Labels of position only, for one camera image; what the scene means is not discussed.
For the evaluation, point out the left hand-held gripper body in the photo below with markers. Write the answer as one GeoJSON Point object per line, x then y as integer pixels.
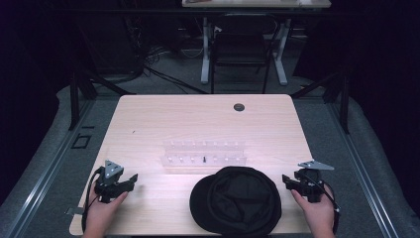
{"type": "Point", "coordinates": [110, 186]}

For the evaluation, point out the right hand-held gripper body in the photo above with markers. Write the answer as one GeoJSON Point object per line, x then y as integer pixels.
{"type": "Point", "coordinates": [310, 185]}

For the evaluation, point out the black cap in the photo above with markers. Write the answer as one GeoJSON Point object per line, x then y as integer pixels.
{"type": "Point", "coordinates": [236, 201]}

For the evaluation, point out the person's left hand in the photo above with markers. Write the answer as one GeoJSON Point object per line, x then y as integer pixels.
{"type": "Point", "coordinates": [99, 214]}

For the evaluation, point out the person's right hand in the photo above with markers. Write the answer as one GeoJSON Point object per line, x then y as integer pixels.
{"type": "Point", "coordinates": [317, 216]}

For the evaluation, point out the clear acrylic peg rack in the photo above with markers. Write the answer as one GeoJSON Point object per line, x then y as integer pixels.
{"type": "Point", "coordinates": [203, 153]}

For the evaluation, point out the black metal stand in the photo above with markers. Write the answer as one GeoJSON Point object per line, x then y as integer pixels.
{"type": "Point", "coordinates": [343, 99]}
{"type": "Point", "coordinates": [77, 95]}

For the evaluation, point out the black chair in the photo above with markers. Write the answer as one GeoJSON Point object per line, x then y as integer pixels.
{"type": "Point", "coordinates": [241, 46]}

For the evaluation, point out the dark cabinet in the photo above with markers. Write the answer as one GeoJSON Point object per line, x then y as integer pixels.
{"type": "Point", "coordinates": [109, 36]}

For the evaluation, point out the white-legged desk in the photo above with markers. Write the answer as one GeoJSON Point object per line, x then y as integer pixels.
{"type": "Point", "coordinates": [254, 3]}

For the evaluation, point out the grey metal bracket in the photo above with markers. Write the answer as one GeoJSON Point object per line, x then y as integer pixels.
{"type": "Point", "coordinates": [73, 210]}

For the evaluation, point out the grey metal floor rail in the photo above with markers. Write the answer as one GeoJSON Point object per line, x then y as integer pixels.
{"type": "Point", "coordinates": [49, 165]}
{"type": "Point", "coordinates": [363, 165]}

